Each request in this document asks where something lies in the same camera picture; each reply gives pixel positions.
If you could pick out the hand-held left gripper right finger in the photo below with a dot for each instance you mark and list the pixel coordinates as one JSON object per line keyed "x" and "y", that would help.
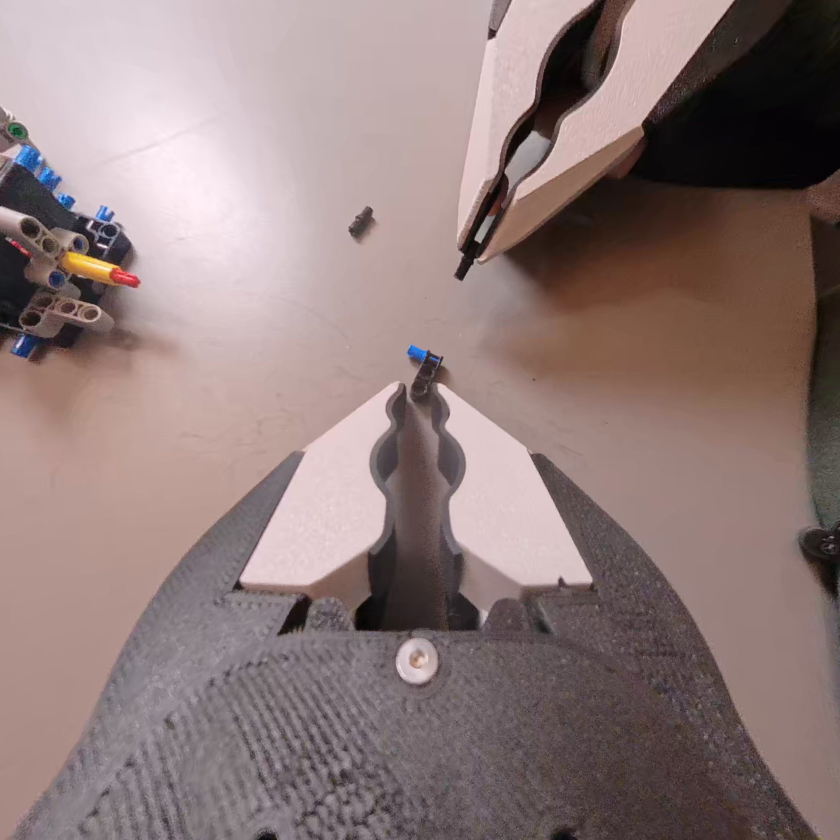
{"x": 518, "y": 518}

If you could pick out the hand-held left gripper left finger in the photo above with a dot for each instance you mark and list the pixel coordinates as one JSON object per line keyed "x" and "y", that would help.
{"x": 315, "y": 518}

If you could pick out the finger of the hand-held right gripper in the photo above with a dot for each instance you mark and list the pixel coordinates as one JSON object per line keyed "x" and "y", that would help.
{"x": 502, "y": 98}
{"x": 604, "y": 131}

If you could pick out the black lego beam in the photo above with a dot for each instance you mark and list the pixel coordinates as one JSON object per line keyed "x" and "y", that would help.
{"x": 428, "y": 374}

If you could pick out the black lego pin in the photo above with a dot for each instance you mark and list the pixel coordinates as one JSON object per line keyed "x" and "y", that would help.
{"x": 463, "y": 266}
{"x": 360, "y": 220}

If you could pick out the lego car chassis assembly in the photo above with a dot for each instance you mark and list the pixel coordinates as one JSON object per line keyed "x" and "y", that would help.
{"x": 85, "y": 264}

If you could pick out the person's right hand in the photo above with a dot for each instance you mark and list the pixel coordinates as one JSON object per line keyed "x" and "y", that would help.
{"x": 630, "y": 164}

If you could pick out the person's green sweatshirt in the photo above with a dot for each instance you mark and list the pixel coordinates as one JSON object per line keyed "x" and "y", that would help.
{"x": 827, "y": 426}

